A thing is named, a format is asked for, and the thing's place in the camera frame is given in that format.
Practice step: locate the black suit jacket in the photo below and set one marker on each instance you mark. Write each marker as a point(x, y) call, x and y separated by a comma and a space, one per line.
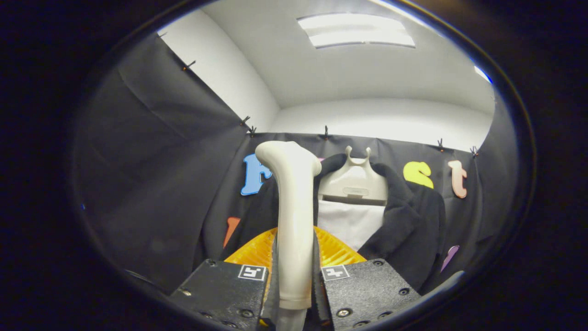
point(413, 230)

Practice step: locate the white steamer clothes hanger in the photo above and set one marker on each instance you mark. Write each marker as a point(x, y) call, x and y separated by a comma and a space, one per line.
point(353, 181)

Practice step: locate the ceiling light panel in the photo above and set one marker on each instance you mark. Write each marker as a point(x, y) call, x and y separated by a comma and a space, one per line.
point(353, 30)

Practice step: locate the white garment steamer wand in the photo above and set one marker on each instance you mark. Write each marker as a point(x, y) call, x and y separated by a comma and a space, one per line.
point(294, 207)

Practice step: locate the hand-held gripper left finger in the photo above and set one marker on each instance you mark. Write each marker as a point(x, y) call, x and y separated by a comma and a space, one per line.
point(272, 294)

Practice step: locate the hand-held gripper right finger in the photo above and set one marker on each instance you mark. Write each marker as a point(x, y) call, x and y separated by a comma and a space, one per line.
point(320, 294)

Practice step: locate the black backdrop cloth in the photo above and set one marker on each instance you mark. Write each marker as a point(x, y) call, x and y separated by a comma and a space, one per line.
point(151, 161)

